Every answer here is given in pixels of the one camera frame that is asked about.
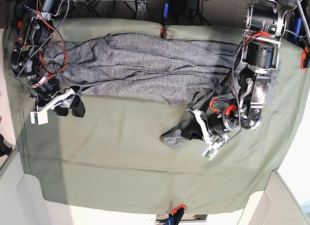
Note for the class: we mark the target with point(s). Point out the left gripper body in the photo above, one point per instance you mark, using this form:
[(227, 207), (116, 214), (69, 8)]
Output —
[(215, 123)]

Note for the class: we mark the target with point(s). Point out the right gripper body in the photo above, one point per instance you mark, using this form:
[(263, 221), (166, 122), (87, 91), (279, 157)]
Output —
[(66, 99)]

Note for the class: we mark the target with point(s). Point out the grey heathered long-sleeve shirt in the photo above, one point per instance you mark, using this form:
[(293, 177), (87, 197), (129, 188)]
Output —
[(194, 73)]

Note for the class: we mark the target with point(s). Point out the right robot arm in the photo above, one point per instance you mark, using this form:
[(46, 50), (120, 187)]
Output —
[(33, 33)]

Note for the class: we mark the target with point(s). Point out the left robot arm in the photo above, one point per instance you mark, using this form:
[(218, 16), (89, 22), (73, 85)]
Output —
[(253, 60)]

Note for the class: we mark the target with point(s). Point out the green table cloth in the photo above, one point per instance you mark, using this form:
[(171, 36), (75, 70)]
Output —
[(113, 158)]

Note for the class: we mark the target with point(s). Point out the top left orange-black clamp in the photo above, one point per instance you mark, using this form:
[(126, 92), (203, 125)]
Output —
[(17, 29)]

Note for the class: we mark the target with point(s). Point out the orange-black clamp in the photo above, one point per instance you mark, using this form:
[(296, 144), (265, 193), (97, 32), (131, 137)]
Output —
[(175, 215), (164, 30), (17, 29), (305, 59)]

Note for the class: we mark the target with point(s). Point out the bottom orange-black clamp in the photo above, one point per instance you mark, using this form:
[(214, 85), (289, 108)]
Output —
[(175, 215)]

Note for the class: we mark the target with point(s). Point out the top centre orange-black clamp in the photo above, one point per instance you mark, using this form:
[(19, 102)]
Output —
[(164, 30)]

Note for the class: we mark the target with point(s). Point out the right orange-black clamp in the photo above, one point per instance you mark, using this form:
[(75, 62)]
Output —
[(305, 59)]

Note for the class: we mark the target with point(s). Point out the black power adapter right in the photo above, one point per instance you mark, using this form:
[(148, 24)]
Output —
[(192, 5)]

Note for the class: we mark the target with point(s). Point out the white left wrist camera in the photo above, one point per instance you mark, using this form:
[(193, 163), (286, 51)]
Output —
[(211, 149)]

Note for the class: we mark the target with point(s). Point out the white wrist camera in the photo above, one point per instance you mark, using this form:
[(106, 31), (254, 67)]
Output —
[(40, 115), (211, 149)]

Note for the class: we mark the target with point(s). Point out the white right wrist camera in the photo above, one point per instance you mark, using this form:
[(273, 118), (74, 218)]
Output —
[(40, 115)]

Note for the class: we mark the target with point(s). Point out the grey metal table bracket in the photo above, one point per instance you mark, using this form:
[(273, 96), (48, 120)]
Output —
[(142, 10)]

